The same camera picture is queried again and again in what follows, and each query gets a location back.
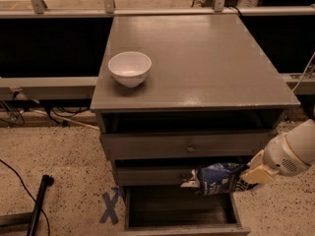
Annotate grey metal railing frame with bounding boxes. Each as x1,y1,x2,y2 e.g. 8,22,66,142
1,0,314,105

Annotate grey top drawer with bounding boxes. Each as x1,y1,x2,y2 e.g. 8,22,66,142
96,110,280,160

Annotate grey bottom drawer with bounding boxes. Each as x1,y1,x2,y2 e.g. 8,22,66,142
119,186,251,236

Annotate tangled black cables under rail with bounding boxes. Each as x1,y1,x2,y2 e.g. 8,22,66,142
0,89,92,128

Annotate black metal stand leg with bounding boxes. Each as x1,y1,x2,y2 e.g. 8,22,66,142
0,175,54,236

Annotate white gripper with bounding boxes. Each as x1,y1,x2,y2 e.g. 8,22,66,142
240,133,311,184

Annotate white ceramic bowl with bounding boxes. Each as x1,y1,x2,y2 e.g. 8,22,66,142
107,51,152,88

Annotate blue chip bag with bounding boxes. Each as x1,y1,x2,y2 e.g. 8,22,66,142
181,162,257,196

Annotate grey drawer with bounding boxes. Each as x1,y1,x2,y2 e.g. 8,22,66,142
96,110,280,160
111,155,255,187
119,186,251,236

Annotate black floor cable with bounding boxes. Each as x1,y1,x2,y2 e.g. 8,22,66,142
0,158,51,236

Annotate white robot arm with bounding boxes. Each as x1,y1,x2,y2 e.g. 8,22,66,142
240,119,315,184

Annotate blue tape cross mark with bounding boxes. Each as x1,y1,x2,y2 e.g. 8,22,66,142
99,187,121,225

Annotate grey middle drawer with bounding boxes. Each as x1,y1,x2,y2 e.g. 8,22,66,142
111,155,255,187

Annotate grey wooden drawer cabinet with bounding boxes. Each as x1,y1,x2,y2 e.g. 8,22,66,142
92,15,298,236

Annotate white cable at right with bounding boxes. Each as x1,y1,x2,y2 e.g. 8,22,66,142
290,51,315,93

